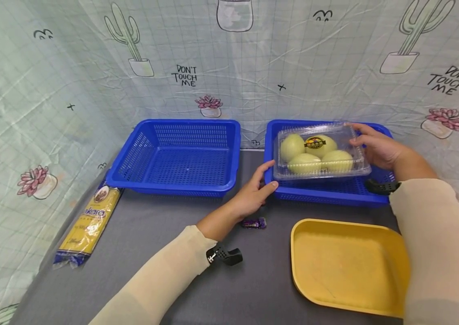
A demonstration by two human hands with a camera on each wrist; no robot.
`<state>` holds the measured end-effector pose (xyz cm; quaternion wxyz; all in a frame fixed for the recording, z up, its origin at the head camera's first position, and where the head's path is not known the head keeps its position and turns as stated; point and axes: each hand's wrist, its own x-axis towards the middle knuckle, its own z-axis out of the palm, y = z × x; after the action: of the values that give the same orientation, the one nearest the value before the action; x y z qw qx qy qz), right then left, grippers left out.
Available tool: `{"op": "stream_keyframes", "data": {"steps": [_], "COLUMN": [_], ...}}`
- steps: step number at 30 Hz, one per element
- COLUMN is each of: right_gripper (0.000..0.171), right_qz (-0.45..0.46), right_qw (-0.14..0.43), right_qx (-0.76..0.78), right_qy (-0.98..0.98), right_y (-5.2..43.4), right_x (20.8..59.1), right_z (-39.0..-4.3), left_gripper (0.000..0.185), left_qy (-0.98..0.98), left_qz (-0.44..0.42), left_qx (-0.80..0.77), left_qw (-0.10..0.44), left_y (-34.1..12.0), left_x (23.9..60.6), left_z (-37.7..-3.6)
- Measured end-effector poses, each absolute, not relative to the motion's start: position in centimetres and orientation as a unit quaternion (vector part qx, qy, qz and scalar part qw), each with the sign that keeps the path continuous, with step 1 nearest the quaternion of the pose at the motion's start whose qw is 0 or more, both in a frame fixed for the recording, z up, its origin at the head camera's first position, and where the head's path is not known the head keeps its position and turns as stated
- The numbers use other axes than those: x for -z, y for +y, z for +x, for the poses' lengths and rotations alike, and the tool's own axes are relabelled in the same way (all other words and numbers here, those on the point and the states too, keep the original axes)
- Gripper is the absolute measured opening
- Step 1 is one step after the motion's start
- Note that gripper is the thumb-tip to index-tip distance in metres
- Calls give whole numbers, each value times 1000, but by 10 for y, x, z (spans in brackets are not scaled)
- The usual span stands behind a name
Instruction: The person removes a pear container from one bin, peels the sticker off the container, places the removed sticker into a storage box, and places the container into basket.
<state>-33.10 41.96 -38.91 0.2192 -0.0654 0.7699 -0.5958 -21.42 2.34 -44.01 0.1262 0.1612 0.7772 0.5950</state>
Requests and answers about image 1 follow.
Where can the yellow and blue pasta packet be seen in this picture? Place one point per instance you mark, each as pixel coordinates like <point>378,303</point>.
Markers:
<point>91,223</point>

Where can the person's right hand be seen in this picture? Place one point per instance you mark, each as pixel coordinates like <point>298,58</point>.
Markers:
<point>381,149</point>

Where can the person's left fingers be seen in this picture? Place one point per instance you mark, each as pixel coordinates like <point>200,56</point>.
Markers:
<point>259,204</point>

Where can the person's right thumb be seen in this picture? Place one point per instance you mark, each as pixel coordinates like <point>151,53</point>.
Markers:
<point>358,140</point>

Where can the person's left thumb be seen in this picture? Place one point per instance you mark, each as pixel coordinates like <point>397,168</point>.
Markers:
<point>265,170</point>

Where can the person's right forearm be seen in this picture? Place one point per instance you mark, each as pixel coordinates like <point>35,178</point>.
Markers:
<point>436,243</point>

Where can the pale green round fruit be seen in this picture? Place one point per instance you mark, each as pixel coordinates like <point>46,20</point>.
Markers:
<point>328,151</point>
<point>338,161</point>
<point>291,146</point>
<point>304,163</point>

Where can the person's left hand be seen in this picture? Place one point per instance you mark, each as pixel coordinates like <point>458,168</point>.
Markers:
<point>249,196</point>

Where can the yellow plastic tray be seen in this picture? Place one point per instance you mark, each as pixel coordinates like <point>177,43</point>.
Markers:
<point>347,266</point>

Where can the clear plastic clamshell box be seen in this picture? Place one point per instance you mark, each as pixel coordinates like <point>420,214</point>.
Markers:
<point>335,135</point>

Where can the person's left index finger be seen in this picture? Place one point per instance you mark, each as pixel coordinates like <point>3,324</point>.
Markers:
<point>268,189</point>

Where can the black wrist band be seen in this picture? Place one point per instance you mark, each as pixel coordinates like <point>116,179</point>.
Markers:
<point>381,186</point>
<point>225,255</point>

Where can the purple wrapped candy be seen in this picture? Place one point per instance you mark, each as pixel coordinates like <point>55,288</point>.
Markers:
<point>253,223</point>

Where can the empty blue plastic basket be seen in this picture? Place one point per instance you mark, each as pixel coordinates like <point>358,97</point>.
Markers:
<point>180,167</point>

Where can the person's left forearm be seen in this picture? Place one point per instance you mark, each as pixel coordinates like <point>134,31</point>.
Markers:
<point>164,275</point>

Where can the person's right index finger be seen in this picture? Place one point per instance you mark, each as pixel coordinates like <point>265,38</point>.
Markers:
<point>362,129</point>

